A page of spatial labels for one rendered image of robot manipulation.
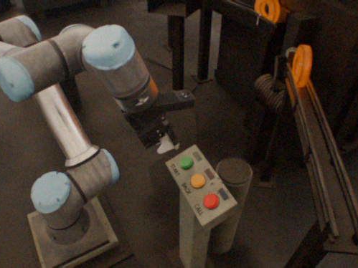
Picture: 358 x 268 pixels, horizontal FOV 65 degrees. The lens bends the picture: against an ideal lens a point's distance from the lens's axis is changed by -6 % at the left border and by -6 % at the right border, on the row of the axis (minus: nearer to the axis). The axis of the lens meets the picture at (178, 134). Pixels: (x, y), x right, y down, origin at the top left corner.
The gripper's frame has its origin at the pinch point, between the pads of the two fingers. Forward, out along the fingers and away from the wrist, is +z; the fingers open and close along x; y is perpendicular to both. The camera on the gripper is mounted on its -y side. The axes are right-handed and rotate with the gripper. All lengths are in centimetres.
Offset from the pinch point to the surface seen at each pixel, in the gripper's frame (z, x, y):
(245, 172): 24.3, 5.6, -14.2
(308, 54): 12, -12, -57
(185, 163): 9.3, 0.3, 0.8
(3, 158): 41, -96, 88
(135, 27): 84, -226, -38
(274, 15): 22, -52, -74
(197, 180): 9.4, 7.3, 0.5
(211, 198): 9.4, 14.4, 0.4
